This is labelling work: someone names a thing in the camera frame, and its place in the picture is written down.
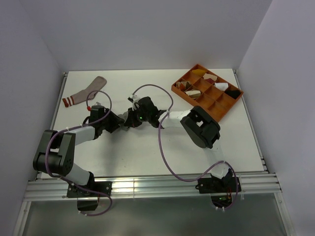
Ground purple cable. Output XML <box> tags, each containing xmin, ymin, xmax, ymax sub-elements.
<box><xmin>131</xmin><ymin>84</ymin><xmax>239</xmax><ymax>211</ymax></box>
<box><xmin>45</xmin><ymin>89</ymin><xmax>113</xmax><ymax>217</ymax></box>

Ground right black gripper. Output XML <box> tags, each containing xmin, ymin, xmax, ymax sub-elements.
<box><xmin>125</xmin><ymin>106</ymin><xmax>150</xmax><ymax>128</ymax></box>

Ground brown patterned rolled sock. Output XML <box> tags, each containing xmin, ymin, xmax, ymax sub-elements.
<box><xmin>176</xmin><ymin>81</ymin><xmax>191</xmax><ymax>91</ymax></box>

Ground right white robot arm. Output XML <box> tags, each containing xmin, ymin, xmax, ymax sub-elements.
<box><xmin>120</xmin><ymin>96</ymin><xmax>233</xmax><ymax>192</ymax></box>

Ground grey sock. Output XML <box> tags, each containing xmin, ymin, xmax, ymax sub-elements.
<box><xmin>118</xmin><ymin>111</ymin><xmax>129</xmax><ymax>131</ymax></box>

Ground beige brown rolled sock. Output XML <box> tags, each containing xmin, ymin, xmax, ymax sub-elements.
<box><xmin>185</xmin><ymin>89</ymin><xmax>201</xmax><ymax>99</ymax></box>

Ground orange compartment tray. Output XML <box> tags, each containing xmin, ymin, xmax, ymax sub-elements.
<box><xmin>171</xmin><ymin>64</ymin><xmax>244</xmax><ymax>122</ymax></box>

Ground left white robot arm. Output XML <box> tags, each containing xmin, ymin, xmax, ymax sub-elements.
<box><xmin>32</xmin><ymin>105</ymin><xmax>125</xmax><ymax>196</ymax></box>

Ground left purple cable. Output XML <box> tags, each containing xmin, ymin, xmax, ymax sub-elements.
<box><xmin>45</xmin><ymin>89</ymin><xmax>113</xmax><ymax>217</ymax></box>

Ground beige sock with red stripes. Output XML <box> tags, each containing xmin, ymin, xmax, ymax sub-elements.
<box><xmin>62</xmin><ymin>76</ymin><xmax>107</xmax><ymax>108</ymax></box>

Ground yellow rolled sock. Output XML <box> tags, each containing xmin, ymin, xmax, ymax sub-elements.
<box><xmin>191</xmin><ymin>69</ymin><xmax>207</xmax><ymax>77</ymax></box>

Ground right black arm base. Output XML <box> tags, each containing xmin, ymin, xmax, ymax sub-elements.
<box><xmin>195</xmin><ymin>175</ymin><xmax>242</xmax><ymax>208</ymax></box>

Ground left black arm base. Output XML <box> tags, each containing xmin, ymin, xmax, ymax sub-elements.
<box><xmin>66</xmin><ymin>181</ymin><xmax>113</xmax><ymax>217</ymax></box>

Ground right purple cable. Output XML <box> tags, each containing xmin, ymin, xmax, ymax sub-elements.
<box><xmin>131</xmin><ymin>84</ymin><xmax>239</xmax><ymax>211</ymax></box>

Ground aluminium frame rail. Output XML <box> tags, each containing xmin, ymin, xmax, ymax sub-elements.
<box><xmin>23</xmin><ymin>173</ymin><xmax>282</xmax><ymax>202</ymax></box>

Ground white rolled sock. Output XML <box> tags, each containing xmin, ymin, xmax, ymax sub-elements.
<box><xmin>214</xmin><ymin>83</ymin><xmax>229</xmax><ymax>91</ymax></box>

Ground red beige rolled sock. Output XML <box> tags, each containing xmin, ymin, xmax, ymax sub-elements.
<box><xmin>203</xmin><ymin>73</ymin><xmax>218</xmax><ymax>84</ymax></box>

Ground black rolled sock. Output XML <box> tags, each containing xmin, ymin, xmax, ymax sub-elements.
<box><xmin>225</xmin><ymin>90</ymin><xmax>242</xmax><ymax>100</ymax></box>

